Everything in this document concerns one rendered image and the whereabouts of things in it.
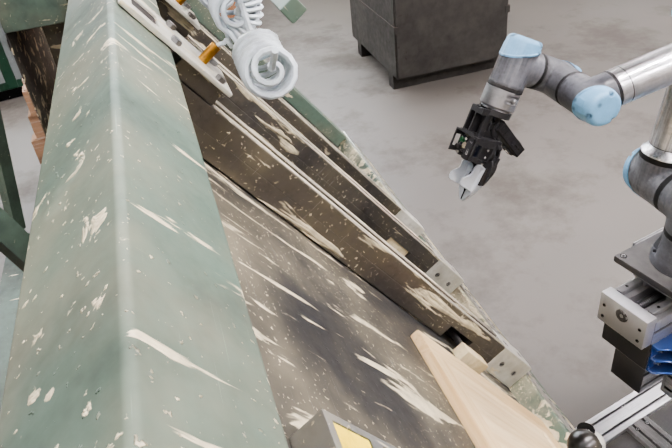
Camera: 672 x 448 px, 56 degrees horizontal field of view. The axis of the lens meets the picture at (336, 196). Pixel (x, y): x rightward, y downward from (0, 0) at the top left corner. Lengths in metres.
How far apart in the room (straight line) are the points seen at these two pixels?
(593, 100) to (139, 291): 1.05
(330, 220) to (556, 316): 2.10
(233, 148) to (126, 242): 0.61
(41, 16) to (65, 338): 1.30
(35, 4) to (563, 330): 2.39
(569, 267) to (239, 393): 3.05
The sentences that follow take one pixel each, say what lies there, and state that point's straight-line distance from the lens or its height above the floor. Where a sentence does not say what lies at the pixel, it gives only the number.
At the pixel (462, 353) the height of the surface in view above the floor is 1.14.
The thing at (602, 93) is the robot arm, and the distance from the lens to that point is 1.28.
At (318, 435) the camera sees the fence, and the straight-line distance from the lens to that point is 0.54.
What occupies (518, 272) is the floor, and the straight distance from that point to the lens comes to 3.26.
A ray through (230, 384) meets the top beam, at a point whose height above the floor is 1.86.
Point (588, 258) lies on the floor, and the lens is 3.40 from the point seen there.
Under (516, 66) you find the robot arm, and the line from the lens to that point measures 1.33.
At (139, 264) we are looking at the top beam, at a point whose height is 1.90.
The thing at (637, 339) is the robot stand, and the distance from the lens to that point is 1.70.
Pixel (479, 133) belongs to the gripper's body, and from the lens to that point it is 1.34.
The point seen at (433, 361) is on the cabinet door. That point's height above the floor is 1.28.
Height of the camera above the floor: 2.10
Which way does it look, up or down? 33 degrees down
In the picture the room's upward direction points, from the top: 7 degrees counter-clockwise
